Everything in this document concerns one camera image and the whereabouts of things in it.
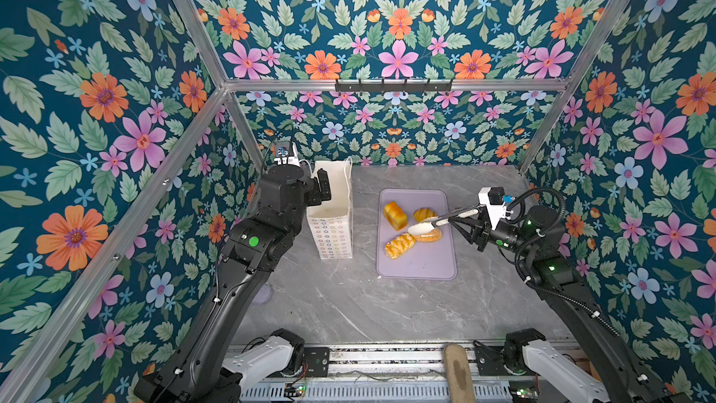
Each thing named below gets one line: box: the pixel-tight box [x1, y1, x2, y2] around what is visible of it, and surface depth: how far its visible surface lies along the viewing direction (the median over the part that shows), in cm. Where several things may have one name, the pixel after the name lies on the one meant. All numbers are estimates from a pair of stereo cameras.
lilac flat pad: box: [251, 283, 274, 305], surface depth 85 cm
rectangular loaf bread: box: [383, 201, 409, 232], surface depth 98 cm
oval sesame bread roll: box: [412, 227, 443, 243], surface depth 96 cm
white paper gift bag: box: [306, 156, 354, 261], surface depth 81 cm
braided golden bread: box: [384, 232, 417, 261], surface depth 94 cm
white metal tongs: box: [407, 205, 482, 237], surface depth 71 cm
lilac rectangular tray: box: [375, 188, 457, 281], surface depth 95 cm
